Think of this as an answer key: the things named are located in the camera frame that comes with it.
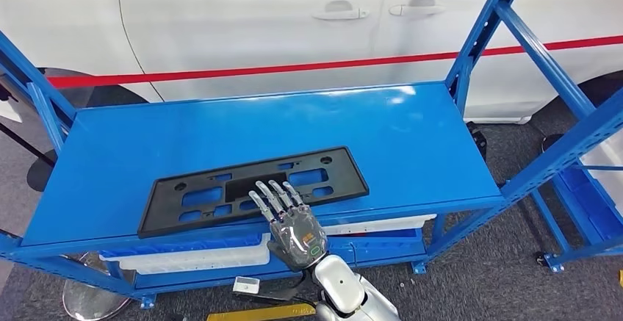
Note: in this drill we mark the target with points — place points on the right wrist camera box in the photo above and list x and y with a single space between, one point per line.
246 285

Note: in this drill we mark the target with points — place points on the blue plastic bin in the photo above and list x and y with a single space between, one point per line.
384 237
170 248
584 202

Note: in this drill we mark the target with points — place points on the yellow floor tape square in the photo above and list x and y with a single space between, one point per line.
263 314

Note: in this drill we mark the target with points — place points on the blue wheeled rack cart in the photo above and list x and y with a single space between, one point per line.
552 221

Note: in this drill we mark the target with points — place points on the white car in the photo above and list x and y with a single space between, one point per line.
243 27

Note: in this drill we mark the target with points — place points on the chrome stanchion with round base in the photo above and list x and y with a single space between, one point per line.
92 299

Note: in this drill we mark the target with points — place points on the long red barrier belt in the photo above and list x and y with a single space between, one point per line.
292 65

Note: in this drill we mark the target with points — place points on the blue metal shelf rack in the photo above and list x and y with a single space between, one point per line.
243 129

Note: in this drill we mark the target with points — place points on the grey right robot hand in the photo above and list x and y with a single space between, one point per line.
297 238

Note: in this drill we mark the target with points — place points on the thin black floor stand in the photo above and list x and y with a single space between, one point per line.
41 173

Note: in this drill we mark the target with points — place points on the black plastic frame part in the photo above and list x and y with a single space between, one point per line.
160 207

